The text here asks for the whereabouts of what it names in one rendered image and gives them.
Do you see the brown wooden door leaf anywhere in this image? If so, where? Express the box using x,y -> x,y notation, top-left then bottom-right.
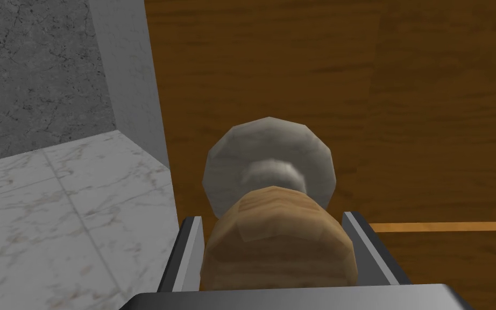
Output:
144,0 -> 496,310

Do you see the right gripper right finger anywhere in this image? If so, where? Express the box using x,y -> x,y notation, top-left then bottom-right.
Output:
342,210 -> 412,287

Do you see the grey and wooden door knob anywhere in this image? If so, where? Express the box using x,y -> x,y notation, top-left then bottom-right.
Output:
200,116 -> 359,290

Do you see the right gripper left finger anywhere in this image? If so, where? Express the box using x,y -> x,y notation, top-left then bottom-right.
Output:
157,216 -> 206,293

